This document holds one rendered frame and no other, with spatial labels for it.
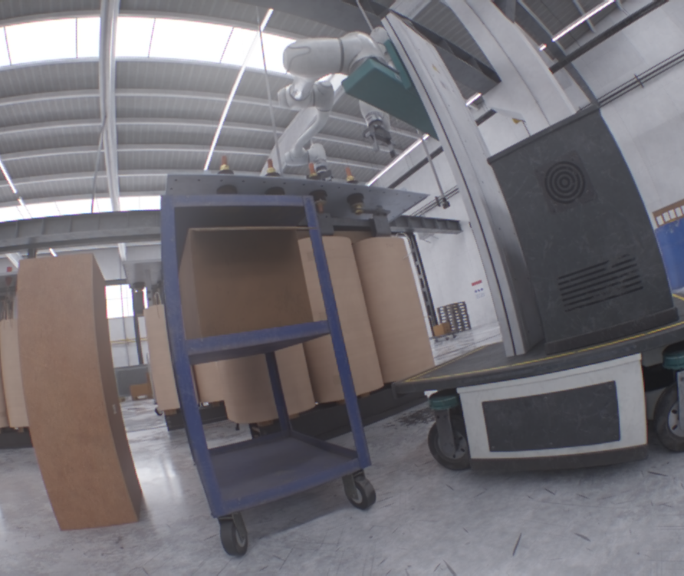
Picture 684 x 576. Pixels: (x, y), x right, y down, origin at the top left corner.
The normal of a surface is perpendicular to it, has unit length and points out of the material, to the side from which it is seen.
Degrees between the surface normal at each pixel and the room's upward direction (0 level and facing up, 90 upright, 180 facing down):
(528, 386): 90
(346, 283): 90
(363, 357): 90
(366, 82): 180
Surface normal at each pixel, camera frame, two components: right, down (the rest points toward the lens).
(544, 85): -0.83, 0.08
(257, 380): 0.29, -0.24
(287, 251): 0.51, -0.26
